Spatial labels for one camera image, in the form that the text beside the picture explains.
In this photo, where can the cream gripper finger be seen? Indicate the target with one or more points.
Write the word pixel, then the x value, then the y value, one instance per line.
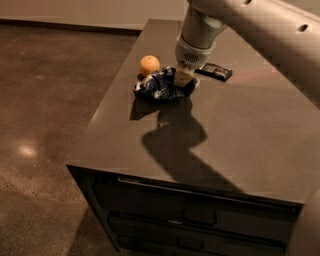
pixel 183 75

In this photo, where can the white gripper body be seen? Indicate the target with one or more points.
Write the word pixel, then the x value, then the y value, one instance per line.
pixel 190 55

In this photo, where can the blue chip bag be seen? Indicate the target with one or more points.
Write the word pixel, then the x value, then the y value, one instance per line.
pixel 159 86

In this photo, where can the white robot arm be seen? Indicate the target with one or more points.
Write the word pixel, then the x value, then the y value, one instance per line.
pixel 284 162

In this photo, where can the orange fruit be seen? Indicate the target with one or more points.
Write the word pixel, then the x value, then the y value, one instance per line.
pixel 149 64

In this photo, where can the black snack bar wrapper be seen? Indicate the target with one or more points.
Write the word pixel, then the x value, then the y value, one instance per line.
pixel 215 71

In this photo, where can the dark drawer cabinet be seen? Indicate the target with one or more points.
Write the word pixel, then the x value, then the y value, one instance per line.
pixel 181 145

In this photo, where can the top cabinet drawer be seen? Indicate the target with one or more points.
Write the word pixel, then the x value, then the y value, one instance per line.
pixel 201 211

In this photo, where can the cabinet drawer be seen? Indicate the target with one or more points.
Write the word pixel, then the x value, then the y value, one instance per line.
pixel 201 211
pixel 154 248
pixel 191 240

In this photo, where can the bottom cabinet drawer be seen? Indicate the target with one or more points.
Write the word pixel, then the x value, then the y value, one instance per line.
pixel 154 248

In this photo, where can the middle cabinet drawer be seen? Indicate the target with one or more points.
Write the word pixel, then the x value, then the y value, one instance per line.
pixel 191 240

